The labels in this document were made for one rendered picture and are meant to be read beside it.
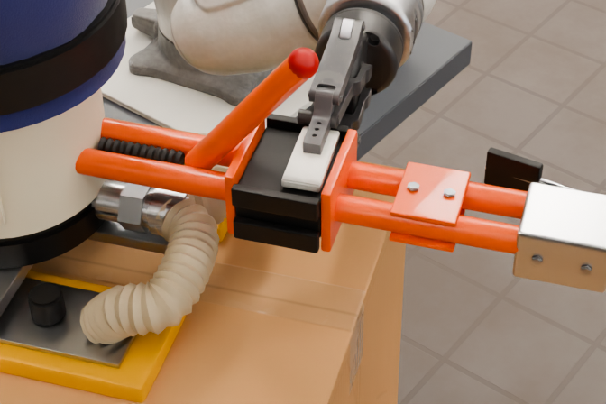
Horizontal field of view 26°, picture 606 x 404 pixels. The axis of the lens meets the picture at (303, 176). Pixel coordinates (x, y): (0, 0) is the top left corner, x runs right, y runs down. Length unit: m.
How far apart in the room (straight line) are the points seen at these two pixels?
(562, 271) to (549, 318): 1.51
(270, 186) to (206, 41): 0.35
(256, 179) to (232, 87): 0.70
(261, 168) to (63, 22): 0.19
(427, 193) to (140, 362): 0.26
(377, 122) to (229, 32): 0.43
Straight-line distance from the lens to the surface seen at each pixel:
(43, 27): 0.94
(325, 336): 1.08
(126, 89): 1.74
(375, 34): 1.14
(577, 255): 0.98
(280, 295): 1.12
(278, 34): 1.29
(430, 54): 1.81
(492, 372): 2.39
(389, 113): 1.70
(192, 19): 1.33
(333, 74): 1.05
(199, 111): 1.69
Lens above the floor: 1.78
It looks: 40 degrees down
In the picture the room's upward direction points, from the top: straight up
